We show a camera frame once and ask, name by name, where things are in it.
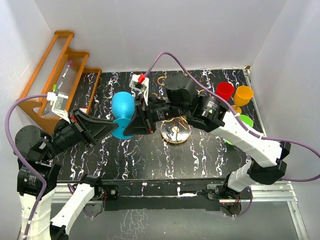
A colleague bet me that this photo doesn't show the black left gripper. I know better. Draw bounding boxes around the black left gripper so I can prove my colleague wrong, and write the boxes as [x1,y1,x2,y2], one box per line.
[43,105,119,160]

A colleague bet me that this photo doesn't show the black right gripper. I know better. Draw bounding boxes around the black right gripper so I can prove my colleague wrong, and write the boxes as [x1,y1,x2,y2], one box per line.
[123,94,189,136]

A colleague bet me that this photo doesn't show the blue wine glass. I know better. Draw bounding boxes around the blue wine glass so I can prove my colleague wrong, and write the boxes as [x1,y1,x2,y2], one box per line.
[111,91,136,140]

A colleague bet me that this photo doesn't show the red wine glass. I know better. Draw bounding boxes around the red wine glass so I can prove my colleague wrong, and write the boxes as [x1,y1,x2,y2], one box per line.
[216,82,235,101]

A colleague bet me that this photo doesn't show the green wine glass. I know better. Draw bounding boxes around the green wine glass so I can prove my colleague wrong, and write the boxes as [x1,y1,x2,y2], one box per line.
[223,113,254,146]

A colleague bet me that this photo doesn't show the yellow wine glass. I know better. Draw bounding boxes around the yellow wine glass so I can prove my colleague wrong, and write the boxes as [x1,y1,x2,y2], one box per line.
[232,85,254,115]

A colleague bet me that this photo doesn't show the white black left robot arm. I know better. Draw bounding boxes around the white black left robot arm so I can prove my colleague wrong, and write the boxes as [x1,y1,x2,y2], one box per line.
[14,109,118,240]

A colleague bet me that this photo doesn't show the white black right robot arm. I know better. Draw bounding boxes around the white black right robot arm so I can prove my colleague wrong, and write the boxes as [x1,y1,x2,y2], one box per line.
[123,73,291,200]

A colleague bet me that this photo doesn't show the wooden tiered shelf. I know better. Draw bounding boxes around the wooden tiered shelf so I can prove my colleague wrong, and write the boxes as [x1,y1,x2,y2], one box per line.
[15,30,102,138]

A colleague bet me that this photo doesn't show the purple capped marker pen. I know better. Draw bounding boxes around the purple capped marker pen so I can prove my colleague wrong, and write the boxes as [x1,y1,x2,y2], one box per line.
[61,60,73,80]

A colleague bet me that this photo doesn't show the gold wire glass rack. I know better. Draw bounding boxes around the gold wire glass rack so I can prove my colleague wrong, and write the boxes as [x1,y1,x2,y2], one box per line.
[157,73,205,145]

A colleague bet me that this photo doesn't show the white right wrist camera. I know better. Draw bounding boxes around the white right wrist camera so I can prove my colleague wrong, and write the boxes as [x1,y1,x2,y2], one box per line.
[129,73,149,105]

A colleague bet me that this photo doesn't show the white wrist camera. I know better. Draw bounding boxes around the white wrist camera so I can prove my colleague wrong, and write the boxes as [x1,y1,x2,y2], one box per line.
[129,73,149,105]
[46,92,69,122]

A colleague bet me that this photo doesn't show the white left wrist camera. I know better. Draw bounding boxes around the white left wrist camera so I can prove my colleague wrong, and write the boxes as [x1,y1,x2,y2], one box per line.
[46,92,69,122]

